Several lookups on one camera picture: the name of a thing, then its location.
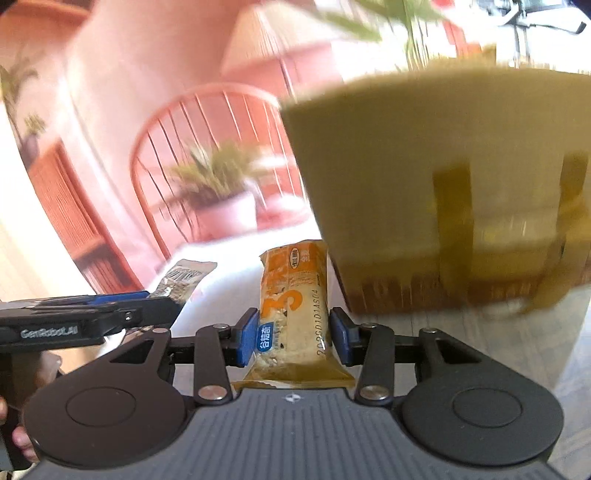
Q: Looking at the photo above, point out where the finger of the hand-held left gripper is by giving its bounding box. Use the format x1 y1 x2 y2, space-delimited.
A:
0 297 184 348
0 290 151 319

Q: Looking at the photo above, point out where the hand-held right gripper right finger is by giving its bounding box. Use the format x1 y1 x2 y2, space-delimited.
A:
329 307 491 404

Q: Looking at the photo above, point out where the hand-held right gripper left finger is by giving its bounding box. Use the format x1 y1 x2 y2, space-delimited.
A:
108 308 260 407

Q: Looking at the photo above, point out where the orange cereal bar packet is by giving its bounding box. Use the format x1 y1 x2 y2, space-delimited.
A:
232 239 356 389

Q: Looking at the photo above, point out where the silver foil snack packet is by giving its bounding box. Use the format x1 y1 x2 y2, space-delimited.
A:
151 259 218 306

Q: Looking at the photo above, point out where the cardboard box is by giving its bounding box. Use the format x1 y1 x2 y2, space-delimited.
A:
332 256 557 316

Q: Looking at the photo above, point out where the yellow plastic bag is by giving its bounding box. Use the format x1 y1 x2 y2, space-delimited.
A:
281 44 591 320

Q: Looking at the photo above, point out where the person's left hand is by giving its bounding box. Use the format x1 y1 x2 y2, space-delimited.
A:
0 396 42 463

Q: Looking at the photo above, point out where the checked tablecloth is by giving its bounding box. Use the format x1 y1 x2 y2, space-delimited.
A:
106 225 591 402

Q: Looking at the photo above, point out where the printed room backdrop cloth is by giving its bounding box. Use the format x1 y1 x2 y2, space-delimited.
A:
0 0 509 297

